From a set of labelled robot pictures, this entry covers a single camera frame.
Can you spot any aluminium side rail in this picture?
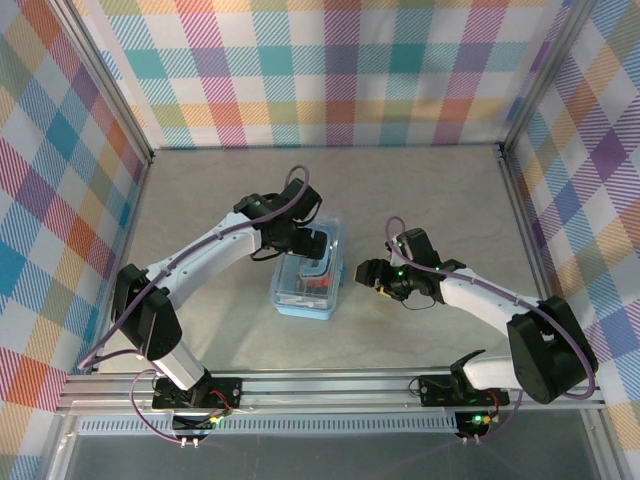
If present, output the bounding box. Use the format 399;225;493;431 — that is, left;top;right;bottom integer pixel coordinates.
497;147;599;374
89;149;156;376

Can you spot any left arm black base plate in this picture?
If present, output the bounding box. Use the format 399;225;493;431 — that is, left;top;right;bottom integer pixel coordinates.
152;377;244;412

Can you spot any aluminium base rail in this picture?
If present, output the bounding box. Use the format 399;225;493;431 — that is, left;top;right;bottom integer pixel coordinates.
54;367;609;416

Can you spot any left black connector box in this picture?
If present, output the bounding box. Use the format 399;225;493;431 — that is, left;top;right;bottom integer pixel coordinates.
171;409;234;449

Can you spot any aluminium corner post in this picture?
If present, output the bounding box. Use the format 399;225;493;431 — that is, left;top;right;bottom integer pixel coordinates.
497;0;601;159
47;0;156;164

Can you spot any slotted grey cable duct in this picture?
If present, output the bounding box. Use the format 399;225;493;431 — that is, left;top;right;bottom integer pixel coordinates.
77;417;461;436

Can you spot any right black connector box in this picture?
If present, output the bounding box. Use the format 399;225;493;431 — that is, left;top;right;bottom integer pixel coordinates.
454;409;501;445

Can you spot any black connector box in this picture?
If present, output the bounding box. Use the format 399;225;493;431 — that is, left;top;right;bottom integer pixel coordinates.
454;409;501;445
171;409;234;449

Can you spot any light blue tool box base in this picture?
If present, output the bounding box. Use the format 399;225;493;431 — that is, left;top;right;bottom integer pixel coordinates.
269;214;347;323

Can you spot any clear plastic tool box lid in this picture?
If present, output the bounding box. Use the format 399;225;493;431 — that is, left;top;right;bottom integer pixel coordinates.
272;214;347;315

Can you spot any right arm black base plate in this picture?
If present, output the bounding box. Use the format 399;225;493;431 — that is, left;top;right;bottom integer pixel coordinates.
409;374;511;407

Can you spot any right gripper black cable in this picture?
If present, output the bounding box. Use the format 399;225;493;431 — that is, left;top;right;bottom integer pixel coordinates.
402;291;437;312

